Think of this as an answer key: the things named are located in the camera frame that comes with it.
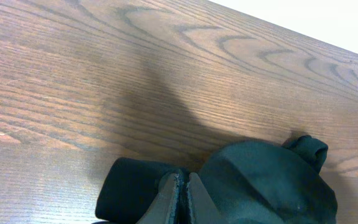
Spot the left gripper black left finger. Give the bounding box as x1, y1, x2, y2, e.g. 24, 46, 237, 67
136, 170, 184, 224

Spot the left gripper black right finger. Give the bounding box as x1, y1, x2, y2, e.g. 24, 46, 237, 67
186, 172, 226, 224

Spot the black t-shirt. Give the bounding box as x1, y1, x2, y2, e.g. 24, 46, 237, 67
95, 136, 337, 223

